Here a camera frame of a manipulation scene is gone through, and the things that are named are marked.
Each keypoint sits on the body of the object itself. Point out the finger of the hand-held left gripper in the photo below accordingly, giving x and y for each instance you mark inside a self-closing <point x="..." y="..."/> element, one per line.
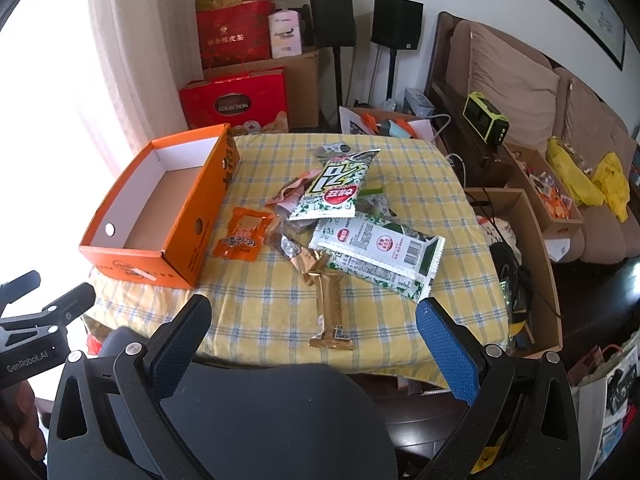
<point x="67" y="307"/>
<point x="20" y="285"/>

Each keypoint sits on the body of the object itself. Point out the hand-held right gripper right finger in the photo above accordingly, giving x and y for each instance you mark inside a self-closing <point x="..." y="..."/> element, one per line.
<point x="447" y="350"/>

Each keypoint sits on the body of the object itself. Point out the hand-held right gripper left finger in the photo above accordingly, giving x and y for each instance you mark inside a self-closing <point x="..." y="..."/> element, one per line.
<point x="177" y="345"/>

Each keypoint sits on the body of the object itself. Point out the gold snack bar packet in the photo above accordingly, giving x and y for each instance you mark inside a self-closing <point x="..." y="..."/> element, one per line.
<point x="332" y="305"/>

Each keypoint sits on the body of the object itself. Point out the orange cardboard box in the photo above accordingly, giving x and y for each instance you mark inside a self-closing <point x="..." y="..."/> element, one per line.
<point x="185" y="220"/>

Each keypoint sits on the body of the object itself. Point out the orange snack packet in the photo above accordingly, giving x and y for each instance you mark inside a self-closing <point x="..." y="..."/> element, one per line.
<point x="242" y="235"/>

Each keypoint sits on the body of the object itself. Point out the small gold snack packet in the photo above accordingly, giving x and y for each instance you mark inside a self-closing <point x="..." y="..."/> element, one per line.
<point x="307" y="262"/>

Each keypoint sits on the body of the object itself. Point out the pink snack packet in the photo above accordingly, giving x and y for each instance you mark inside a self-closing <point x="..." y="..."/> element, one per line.
<point x="292" y="192"/>

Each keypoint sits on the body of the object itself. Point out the person's left hand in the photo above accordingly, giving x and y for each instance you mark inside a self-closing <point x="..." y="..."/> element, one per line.
<point x="22" y="410"/>

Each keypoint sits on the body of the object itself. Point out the large cardboard box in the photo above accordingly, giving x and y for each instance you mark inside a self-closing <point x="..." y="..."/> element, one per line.
<point x="542" y="270"/>

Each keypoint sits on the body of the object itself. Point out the white paper bag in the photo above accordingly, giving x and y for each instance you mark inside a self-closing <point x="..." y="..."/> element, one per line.
<point x="590" y="400"/>

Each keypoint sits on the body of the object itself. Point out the cardboard box of snacks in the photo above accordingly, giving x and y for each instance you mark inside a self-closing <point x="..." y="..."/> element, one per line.
<point x="565" y="232"/>

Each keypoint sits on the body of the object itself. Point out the yellow checkered cloth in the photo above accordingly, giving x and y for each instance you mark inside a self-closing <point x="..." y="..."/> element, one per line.
<point x="400" y="170"/>

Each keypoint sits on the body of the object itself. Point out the yellow plastic bag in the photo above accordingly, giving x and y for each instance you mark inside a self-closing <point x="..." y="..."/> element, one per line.
<point x="567" y="170"/>
<point x="614" y="185"/>

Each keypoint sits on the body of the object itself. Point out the teal handheld device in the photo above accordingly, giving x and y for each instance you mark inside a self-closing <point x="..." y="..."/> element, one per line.
<point x="397" y="130"/>

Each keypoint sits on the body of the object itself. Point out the green black radio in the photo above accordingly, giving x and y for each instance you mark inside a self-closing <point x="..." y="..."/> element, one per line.
<point x="485" y="120"/>

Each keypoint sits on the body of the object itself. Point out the open cardboard box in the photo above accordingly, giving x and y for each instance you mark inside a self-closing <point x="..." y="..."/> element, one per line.
<point x="400" y="116"/>

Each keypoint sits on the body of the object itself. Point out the orange plastic item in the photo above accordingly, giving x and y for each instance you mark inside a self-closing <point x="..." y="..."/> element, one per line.
<point x="371" y="122"/>

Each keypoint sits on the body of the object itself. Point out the red gift box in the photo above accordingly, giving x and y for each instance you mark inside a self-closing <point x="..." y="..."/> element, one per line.
<point x="230" y="102"/>

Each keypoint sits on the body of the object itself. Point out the grey appliance box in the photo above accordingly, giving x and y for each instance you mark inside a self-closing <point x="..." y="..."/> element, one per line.
<point x="419" y="100"/>

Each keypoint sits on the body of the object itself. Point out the white curtain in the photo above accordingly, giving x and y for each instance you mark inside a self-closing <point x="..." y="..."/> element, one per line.
<point x="140" y="60"/>

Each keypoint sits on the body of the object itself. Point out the beige sofa pillow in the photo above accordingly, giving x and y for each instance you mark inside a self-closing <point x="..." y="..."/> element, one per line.
<point x="510" y="80"/>

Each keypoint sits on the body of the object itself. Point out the brown sofa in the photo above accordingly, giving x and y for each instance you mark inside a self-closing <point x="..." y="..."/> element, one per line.
<point x="590" y="110"/>

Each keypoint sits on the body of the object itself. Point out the black speaker stand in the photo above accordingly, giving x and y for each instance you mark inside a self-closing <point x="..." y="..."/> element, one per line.
<point x="338" y="77"/>
<point x="391" y="75"/>

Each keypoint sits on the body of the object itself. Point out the brown cardboard box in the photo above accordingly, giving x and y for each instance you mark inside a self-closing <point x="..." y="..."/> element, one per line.
<point x="305" y="90"/>

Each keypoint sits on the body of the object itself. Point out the red gift bag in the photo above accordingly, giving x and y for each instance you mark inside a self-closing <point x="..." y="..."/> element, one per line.
<point x="232" y="35"/>

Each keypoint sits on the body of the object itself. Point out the white tissue pack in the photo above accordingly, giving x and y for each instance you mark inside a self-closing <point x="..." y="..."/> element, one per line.
<point x="286" y="35"/>

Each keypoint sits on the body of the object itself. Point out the black speaker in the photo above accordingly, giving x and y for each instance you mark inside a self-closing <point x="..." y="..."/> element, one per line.
<point x="331" y="17"/>
<point x="396" y="22"/>

